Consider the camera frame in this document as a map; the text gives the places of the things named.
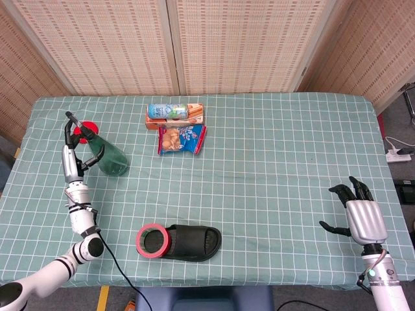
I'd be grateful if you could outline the white power cable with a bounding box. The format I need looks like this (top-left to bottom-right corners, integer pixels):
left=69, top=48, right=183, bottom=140
left=384, top=136, right=403, bottom=152

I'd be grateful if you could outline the black box on floor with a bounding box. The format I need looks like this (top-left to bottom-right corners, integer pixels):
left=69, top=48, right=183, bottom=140
left=394, top=179, right=415, bottom=205

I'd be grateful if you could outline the blue white drink can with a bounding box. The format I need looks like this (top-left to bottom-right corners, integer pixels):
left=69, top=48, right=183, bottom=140
left=147, top=103, right=189, bottom=120

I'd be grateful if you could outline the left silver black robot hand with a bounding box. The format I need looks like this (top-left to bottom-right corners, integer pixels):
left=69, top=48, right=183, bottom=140
left=61, top=111, right=105, bottom=185

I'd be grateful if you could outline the black rubber slipper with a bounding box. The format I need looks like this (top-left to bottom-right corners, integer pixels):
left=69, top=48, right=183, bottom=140
left=163, top=224, right=222, bottom=262

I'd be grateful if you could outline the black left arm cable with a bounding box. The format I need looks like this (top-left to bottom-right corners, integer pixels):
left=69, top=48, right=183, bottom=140
left=96, top=230, right=154, bottom=311

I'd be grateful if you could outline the green spray bottle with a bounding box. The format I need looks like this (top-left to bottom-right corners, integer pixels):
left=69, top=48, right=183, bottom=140
left=79, top=124, right=130, bottom=178

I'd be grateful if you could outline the red plastic disc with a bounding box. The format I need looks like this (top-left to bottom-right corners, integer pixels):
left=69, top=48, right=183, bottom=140
left=73, top=121, right=99, bottom=144

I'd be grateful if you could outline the blue red snack bag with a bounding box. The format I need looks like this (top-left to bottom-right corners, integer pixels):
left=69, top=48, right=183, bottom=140
left=158, top=124, right=208, bottom=156

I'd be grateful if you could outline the pink tape roll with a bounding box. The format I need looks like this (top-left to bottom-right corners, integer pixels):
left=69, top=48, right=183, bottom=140
left=135, top=223, right=172, bottom=259

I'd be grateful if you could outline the green checked tablecloth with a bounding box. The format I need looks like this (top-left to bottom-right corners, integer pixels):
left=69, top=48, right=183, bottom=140
left=0, top=93, right=415, bottom=291

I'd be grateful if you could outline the white power strip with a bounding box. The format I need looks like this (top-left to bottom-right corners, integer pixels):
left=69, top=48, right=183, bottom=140
left=385, top=149, right=412, bottom=163

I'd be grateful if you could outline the metal chair leg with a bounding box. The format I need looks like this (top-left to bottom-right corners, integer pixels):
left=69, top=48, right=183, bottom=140
left=399, top=82, right=415, bottom=126

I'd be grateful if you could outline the orange snack box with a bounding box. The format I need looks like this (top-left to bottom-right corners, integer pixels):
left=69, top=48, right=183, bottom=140
left=145, top=103, right=205, bottom=131

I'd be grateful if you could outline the black floor cable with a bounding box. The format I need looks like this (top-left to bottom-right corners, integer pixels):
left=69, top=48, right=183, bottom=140
left=275, top=300, right=322, bottom=311

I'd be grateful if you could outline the bamboo folding screen panel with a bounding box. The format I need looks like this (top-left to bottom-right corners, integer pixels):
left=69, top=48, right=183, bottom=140
left=167, top=0, right=353, bottom=95
left=296, top=0, right=415, bottom=115
left=3, top=0, right=181, bottom=97
left=0, top=0, right=71, bottom=145

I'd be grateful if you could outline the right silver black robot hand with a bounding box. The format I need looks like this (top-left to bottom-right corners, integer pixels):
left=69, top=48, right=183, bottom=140
left=319, top=176, right=388, bottom=244

